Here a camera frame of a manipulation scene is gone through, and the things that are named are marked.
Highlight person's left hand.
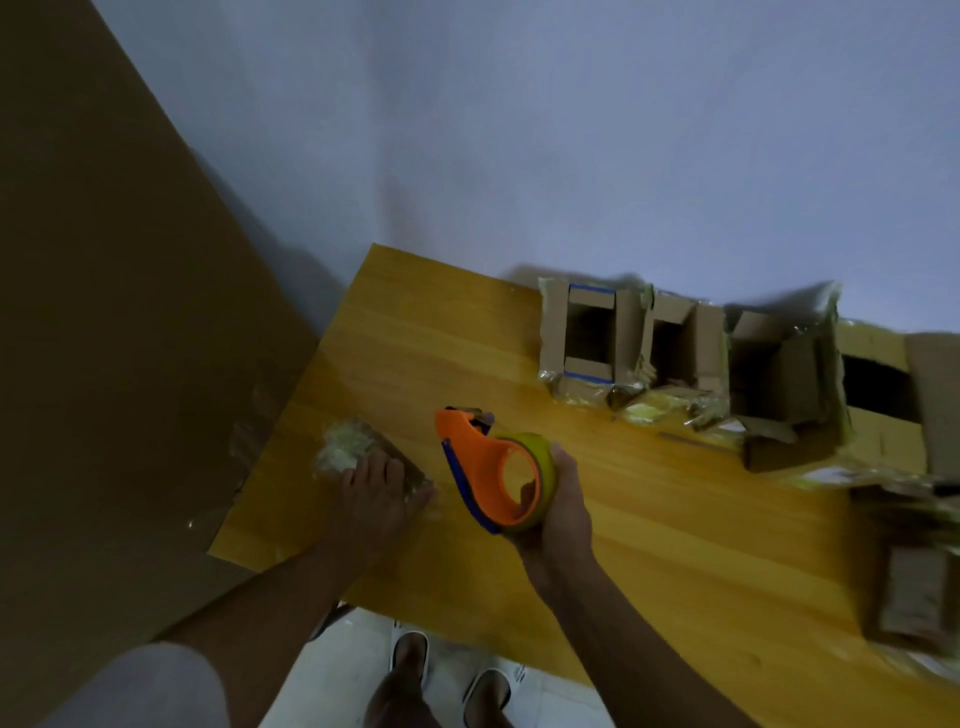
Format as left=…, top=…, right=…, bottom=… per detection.
left=329, top=449, right=437, bottom=572

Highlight person's right hand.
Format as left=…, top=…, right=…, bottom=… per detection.
left=517, top=442, right=598, bottom=595

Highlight orange dispenser with yellow tape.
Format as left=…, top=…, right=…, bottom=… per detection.
left=434, top=407, right=561, bottom=536

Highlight row of cardboard boxes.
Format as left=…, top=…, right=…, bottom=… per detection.
left=538, top=277, right=960, bottom=680

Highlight person's left forearm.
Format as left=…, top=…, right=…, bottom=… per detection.
left=157, top=539, right=373, bottom=728

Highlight person's right forearm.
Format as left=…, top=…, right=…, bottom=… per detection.
left=524, top=547, right=760, bottom=728

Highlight person's right foot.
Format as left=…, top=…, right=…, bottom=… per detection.
left=464, top=671, right=515, bottom=728

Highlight person's white shirt sleeve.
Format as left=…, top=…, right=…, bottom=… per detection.
left=37, top=641, right=232, bottom=728

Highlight large brown cardboard sheet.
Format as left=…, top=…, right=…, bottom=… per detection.
left=0, top=0, right=322, bottom=728

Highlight yellow wooden table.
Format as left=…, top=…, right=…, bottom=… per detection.
left=208, top=243, right=960, bottom=728

